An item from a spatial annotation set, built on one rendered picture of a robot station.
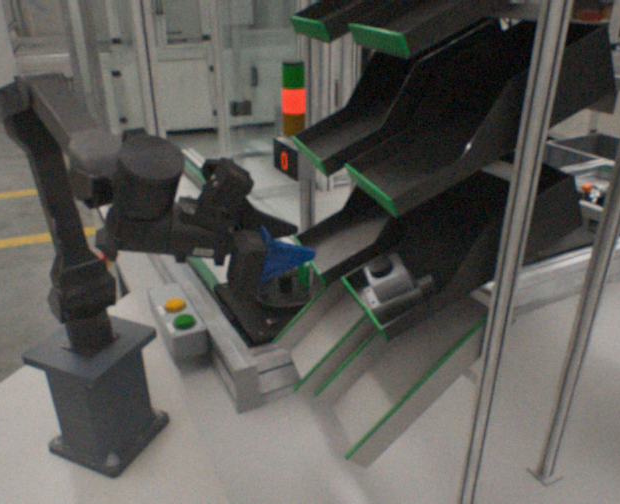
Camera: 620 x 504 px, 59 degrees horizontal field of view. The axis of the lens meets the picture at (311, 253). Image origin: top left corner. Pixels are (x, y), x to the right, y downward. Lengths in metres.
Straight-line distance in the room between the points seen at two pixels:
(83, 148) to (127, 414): 0.49
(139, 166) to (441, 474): 0.69
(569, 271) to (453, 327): 0.72
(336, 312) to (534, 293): 0.61
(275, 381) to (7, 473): 0.46
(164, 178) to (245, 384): 0.59
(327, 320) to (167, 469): 0.36
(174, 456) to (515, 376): 0.67
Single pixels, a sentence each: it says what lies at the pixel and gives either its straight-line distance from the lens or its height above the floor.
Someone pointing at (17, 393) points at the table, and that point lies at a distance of 1.23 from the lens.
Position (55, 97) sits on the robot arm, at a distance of 0.73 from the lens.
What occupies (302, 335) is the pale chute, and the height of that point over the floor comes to 1.02.
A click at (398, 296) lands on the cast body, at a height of 1.23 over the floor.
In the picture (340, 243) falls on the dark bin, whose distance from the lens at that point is 0.84.
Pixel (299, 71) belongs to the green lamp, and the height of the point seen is 1.40.
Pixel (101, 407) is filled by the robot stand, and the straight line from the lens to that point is 0.94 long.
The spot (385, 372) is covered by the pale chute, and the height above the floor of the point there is 1.06.
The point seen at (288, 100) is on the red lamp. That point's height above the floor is 1.34.
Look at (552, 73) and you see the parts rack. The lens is 0.60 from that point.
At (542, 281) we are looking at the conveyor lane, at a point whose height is 0.93.
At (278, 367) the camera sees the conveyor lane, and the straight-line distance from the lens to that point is 1.04.
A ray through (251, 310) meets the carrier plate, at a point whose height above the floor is 0.97.
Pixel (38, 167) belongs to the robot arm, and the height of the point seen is 1.35.
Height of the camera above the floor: 1.57
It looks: 27 degrees down
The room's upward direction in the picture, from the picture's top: straight up
